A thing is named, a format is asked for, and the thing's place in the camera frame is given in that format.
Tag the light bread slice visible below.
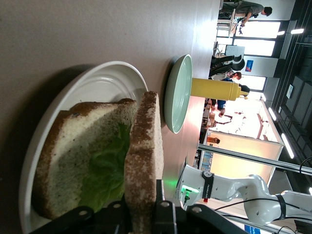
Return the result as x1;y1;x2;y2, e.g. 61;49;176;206
33;98;137;220

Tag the blue wall sign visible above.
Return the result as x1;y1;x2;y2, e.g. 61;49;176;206
244;59;255;73

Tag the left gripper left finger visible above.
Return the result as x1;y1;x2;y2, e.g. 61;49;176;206
29;196;133;234

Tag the yellow squeeze bottle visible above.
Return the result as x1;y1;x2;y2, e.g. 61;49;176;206
190;78;248;101

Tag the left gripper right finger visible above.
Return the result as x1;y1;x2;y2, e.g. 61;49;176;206
150;179;249;234

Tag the mint green plate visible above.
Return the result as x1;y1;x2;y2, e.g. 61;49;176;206
163;54;193;134

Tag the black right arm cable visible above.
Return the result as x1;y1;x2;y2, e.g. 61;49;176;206
212;196;281;212

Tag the person in grey shirt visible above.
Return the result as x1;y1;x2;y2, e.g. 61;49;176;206
222;0;273;24

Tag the person in blue top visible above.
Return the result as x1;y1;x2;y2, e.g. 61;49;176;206
210;84;251;112

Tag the aluminium frame profile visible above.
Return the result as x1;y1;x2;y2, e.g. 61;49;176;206
197;143;312;174

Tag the green lettuce leaf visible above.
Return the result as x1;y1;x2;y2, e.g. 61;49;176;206
79;123;131;213

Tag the beige plate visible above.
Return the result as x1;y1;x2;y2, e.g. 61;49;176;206
19;60;149;234

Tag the dark crust bread slice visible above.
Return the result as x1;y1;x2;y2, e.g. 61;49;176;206
124;91;164;234

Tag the person with reddish hair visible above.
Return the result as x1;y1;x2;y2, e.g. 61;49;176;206
209;71;244;83

